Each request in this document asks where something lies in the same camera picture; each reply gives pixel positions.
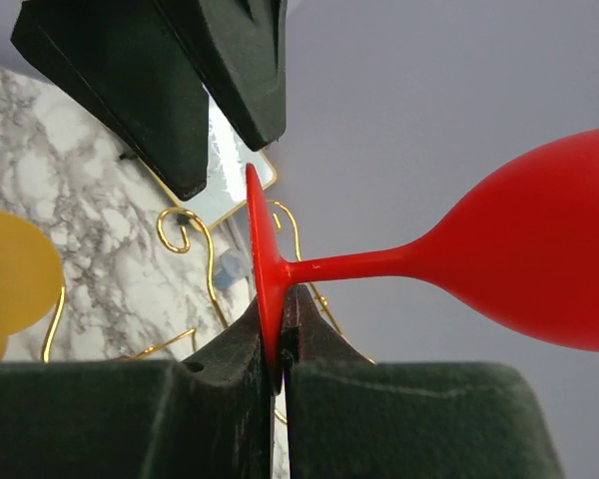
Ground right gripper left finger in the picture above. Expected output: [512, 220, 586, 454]
[0, 305, 273, 478]

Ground red wine glass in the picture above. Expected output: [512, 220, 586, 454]
[246, 129, 599, 390]

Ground yellow wine glass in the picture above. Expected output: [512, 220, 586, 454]
[0, 211, 66, 362]

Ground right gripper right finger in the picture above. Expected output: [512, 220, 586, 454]
[281, 286, 563, 478]

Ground gold wire wine glass rack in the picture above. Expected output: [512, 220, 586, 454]
[40, 200, 346, 363]

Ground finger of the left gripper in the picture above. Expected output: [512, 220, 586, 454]
[158, 0, 288, 151]
[11, 1, 209, 201]

